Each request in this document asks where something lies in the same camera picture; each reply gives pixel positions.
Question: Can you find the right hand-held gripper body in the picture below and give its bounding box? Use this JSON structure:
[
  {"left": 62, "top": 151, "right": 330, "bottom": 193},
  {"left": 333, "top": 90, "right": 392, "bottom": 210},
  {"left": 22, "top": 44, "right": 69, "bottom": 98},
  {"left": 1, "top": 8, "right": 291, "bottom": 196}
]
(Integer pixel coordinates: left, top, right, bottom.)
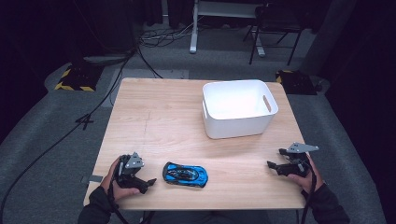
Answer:
[{"left": 276, "top": 142, "right": 319, "bottom": 178}]

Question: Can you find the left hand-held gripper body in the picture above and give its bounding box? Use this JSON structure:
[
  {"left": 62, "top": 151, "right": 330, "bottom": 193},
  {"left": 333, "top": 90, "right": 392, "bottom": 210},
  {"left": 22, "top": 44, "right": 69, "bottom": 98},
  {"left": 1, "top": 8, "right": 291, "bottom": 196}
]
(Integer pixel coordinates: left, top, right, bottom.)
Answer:
[{"left": 113, "top": 151, "right": 149, "bottom": 195}]

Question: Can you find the blue toy car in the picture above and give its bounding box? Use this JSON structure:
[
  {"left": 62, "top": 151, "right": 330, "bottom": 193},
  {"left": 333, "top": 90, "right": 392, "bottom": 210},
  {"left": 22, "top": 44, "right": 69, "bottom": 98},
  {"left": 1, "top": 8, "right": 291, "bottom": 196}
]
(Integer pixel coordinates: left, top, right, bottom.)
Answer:
[{"left": 162, "top": 161, "right": 209, "bottom": 189}]

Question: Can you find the white plastic storage bin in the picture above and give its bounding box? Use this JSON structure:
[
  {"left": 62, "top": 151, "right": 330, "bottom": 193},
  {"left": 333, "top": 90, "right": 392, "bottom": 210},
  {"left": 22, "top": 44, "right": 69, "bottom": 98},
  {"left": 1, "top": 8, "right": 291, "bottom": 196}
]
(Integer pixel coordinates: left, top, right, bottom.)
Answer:
[{"left": 202, "top": 79, "right": 279, "bottom": 140}]

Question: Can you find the person's right hand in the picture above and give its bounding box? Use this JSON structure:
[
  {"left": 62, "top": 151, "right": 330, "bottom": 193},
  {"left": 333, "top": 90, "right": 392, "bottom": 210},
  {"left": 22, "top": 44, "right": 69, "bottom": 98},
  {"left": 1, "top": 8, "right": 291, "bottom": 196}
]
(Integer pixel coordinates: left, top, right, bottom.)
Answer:
[{"left": 287, "top": 153, "right": 327, "bottom": 195}]

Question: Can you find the person's left hand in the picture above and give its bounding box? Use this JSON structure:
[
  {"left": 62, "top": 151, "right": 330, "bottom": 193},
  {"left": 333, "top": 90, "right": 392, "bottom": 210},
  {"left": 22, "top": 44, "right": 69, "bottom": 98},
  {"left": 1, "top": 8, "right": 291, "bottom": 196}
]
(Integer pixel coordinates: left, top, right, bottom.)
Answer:
[{"left": 100, "top": 157, "right": 141, "bottom": 202}]

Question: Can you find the grey tape strip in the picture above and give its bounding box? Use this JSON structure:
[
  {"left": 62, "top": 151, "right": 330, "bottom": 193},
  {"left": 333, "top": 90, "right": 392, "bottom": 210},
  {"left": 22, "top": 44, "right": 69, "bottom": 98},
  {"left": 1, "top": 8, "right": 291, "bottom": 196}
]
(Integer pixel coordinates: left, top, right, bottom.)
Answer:
[{"left": 80, "top": 175, "right": 104, "bottom": 185}]

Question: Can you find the black tape cross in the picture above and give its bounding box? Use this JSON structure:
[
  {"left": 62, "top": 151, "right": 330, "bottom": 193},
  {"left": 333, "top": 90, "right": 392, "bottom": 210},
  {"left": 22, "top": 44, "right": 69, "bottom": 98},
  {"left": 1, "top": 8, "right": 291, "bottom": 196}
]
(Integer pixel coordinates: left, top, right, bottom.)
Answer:
[{"left": 75, "top": 113, "right": 94, "bottom": 132}]

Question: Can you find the black base with yellow edge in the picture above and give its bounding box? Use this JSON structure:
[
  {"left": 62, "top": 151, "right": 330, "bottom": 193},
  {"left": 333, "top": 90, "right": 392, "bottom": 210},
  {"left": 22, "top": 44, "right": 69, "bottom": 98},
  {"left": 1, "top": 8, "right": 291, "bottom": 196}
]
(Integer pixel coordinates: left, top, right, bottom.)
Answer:
[{"left": 275, "top": 69, "right": 318, "bottom": 96}]

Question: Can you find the black yellow striped base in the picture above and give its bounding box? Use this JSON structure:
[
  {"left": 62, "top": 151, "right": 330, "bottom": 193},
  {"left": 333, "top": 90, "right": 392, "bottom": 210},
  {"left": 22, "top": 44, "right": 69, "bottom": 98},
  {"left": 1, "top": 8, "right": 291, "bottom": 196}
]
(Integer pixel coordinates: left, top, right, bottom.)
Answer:
[{"left": 53, "top": 63, "right": 105, "bottom": 93}]

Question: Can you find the black chair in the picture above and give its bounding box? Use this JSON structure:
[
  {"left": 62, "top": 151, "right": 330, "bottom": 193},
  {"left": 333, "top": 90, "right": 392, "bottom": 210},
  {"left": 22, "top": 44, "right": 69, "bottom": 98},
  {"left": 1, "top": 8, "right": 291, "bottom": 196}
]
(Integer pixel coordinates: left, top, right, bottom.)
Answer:
[{"left": 242, "top": 2, "right": 304, "bottom": 66}]

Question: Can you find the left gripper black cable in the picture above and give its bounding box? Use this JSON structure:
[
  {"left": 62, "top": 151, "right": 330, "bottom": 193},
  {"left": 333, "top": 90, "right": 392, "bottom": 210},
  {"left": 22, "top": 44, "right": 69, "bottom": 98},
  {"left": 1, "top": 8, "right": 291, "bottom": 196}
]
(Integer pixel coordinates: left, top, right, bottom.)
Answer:
[{"left": 106, "top": 183, "right": 131, "bottom": 224}]

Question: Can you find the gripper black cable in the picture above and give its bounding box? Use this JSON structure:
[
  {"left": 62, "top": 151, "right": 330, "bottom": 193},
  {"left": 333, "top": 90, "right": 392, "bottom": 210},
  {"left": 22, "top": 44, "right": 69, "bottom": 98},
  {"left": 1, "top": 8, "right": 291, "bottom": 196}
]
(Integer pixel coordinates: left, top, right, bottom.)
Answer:
[
  {"left": 106, "top": 183, "right": 131, "bottom": 224},
  {"left": 300, "top": 167, "right": 318, "bottom": 224}
]

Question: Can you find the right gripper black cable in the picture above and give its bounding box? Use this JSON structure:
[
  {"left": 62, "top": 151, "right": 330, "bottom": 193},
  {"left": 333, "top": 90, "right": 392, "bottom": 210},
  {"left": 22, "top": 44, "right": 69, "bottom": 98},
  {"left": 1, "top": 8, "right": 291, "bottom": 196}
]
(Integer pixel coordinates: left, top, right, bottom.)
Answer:
[{"left": 300, "top": 167, "right": 318, "bottom": 224}]

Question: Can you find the long black floor cable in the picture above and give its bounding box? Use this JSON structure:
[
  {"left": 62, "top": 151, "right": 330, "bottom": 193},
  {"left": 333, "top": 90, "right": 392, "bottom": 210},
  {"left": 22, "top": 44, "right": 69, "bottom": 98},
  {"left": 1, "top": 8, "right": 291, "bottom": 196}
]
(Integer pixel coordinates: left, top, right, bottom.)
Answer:
[{"left": 0, "top": 46, "right": 138, "bottom": 218}]

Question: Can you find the bundle of floor cables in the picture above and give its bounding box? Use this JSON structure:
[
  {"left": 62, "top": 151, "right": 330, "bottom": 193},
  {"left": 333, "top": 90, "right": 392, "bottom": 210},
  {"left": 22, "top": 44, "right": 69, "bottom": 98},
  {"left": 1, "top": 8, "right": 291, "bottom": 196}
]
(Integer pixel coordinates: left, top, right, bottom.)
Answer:
[{"left": 137, "top": 18, "right": 195, "bottom": 49}]

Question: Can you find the white desk frame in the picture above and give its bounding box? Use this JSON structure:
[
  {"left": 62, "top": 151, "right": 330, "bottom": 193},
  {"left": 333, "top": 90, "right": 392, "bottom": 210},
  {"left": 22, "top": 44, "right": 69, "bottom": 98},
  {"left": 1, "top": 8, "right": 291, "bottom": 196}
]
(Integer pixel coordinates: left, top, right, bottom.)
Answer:
[{"left": 189, "top": 0, "right": 266, "bottom": 59}]

